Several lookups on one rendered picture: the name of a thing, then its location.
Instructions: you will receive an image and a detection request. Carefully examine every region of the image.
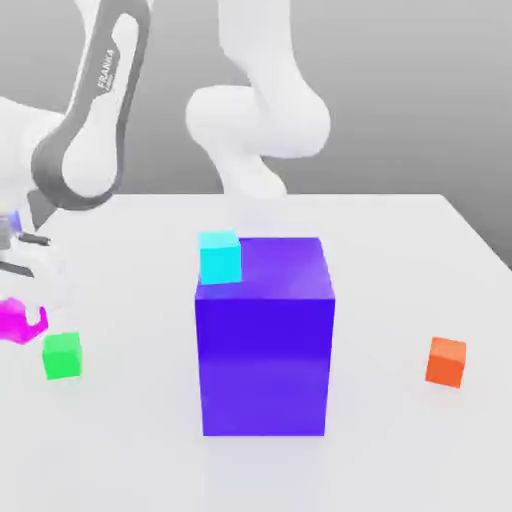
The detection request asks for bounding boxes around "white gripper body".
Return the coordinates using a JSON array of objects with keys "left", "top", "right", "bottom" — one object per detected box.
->
[{"left": 0, "top": 238, "right": 71, "bottom": 314}]

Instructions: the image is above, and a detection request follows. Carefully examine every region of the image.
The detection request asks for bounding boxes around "small green cube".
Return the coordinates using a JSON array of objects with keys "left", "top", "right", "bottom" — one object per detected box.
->
[{"left": 41, "top": 331, "right": 83, "bottom": 381}]

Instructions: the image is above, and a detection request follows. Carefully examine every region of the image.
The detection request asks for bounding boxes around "small cyan cube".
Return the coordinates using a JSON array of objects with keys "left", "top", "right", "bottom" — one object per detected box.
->
[{"left": 197, "top": 229, "right": 244, "bottom": 286}]

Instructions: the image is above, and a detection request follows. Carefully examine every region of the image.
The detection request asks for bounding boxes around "small magenta cube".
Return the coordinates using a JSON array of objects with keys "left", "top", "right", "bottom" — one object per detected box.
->
[{"left": 0, "top": 296, "right": 50, "bottom": 346}]

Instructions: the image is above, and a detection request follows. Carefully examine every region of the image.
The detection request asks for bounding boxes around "small orange cube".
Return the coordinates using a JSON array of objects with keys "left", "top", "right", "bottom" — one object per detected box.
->
[{"left": 424, "top": 336, "right": 468, "bottom": 390}]

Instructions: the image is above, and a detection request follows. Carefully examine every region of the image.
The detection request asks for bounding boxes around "large purple box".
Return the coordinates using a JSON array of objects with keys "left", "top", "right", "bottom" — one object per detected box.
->
[{"left": 194, "top": 236, "right": 336, "bottom": 438}]

